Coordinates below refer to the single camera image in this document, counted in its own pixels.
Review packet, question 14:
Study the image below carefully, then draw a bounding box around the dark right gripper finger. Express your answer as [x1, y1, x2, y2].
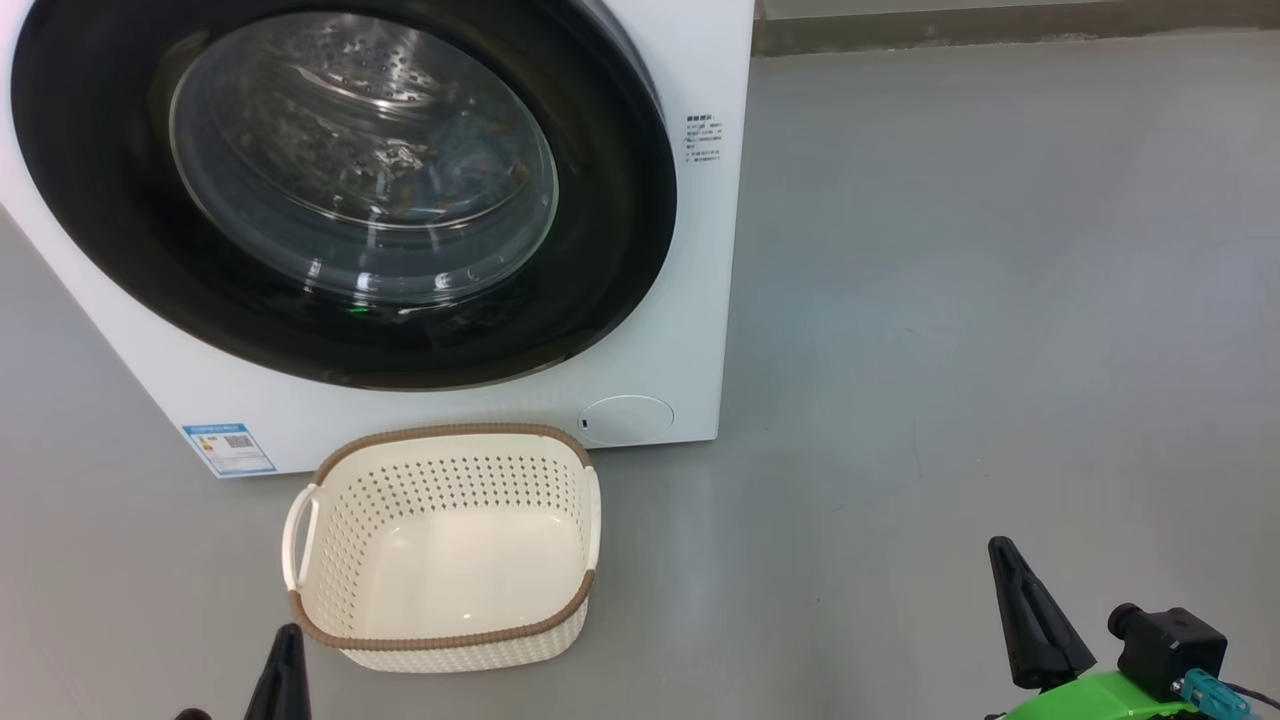
[997, 537, 1098, 689]
[987, 536, 1051, 689]

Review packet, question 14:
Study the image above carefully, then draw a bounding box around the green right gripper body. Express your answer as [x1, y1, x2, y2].
[985, 672, 1201, 720]

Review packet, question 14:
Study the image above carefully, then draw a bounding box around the round black glass washer door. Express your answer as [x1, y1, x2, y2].
[12, 0, 679, 391]

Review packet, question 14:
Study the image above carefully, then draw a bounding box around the blue bear-print garment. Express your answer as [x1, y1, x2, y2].
[385, 110, 531, 216]

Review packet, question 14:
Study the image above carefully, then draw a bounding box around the cream perforated laundry basket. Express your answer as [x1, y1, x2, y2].
[282, 422, 602, 673]

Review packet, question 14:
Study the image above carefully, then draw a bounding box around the white front-load washing machine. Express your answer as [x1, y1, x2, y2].
[0, 0, 756, 479]

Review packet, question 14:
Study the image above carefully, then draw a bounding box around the blue energy label sticker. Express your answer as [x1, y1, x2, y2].
[181, 422, 277, 478]

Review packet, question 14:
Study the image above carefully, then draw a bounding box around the round white filter cover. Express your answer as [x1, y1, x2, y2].
[578, 394, 676, 447]

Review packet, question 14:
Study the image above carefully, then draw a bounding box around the right black cable teal plug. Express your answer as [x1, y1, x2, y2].
[1180, 670, 1280, 720]

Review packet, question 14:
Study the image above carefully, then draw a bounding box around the grey wall skirting strip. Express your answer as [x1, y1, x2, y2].
[752, 5, 1280, 56]

